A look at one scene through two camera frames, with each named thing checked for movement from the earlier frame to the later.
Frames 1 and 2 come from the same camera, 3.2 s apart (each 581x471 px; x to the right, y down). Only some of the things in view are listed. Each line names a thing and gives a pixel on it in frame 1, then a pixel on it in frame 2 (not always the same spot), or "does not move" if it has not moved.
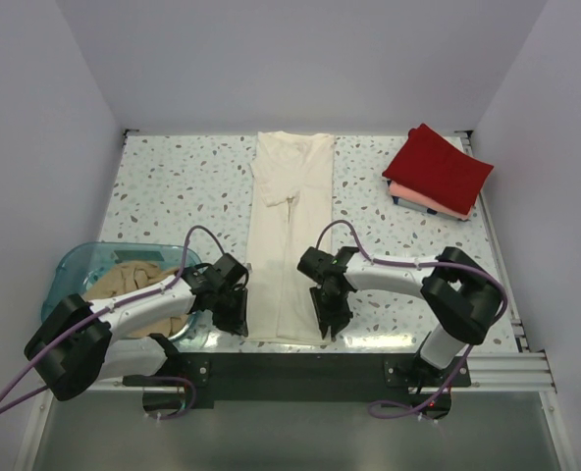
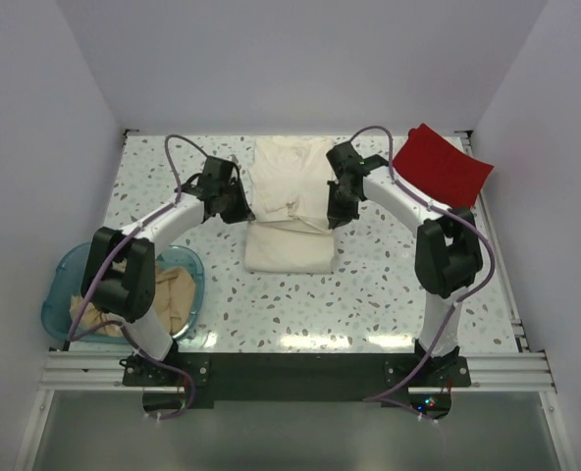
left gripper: (237, 322) -> (242, 213)
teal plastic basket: (79, 267) does not move
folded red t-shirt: (435, 168) does not move
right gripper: (338, 320) -> (336, 215)
